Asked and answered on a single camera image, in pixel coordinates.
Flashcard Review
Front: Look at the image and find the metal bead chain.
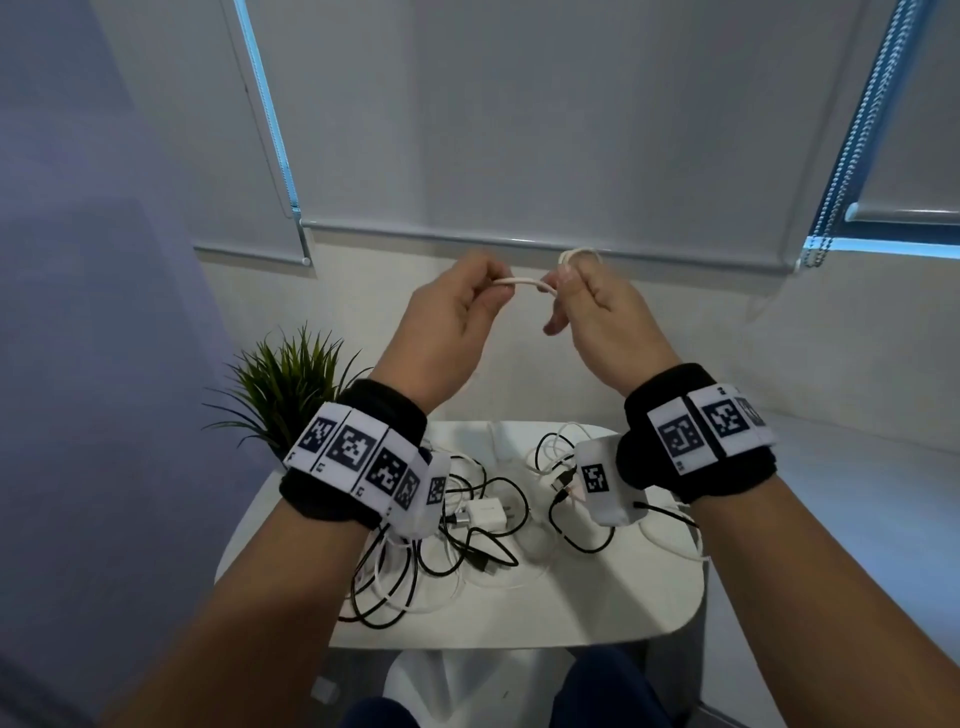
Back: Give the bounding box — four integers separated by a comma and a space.
798, 0, 931, 269

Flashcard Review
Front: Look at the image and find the person's left forearm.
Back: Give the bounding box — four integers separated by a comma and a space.
97, 498, 376, 728

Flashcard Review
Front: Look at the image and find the black wristband with marker tags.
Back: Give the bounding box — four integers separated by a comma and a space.
278, 378, 451, 538
614, 363, 779, 505

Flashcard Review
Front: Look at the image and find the white charger adapter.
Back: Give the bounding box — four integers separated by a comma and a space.
463, 498, 513, 532

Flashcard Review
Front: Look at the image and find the pile of cables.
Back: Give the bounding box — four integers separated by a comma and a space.
337, 423, 710, 631

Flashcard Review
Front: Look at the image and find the person's left leg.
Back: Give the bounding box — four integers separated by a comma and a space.
341, 697, 421, 728

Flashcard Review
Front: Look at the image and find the person's right forearm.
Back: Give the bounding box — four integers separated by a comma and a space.
689, 476, 960, 728

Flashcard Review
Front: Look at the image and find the thin black camera cord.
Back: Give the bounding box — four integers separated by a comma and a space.
633, 500, 703, 530

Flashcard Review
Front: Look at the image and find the wide white roller blind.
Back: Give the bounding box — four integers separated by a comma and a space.
232, 0, 916, 273

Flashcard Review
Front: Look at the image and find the person's left hand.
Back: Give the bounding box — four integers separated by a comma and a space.
368, 251, 519, 416

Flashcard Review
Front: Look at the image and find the green plant in black pot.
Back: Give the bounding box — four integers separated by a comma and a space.
202, 323, 373, 474

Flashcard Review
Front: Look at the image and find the person's leg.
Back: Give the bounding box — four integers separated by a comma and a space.
341, 697, 421, 728
551, 646, 673, 728

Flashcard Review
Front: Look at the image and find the beige charging cable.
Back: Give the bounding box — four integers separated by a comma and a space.
491, 247, 604, 298

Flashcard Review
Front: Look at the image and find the person's right hand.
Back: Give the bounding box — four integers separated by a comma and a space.
541, 254, 682, 399

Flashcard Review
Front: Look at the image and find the person's right leg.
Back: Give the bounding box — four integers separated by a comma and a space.
551, 646, 673, 728

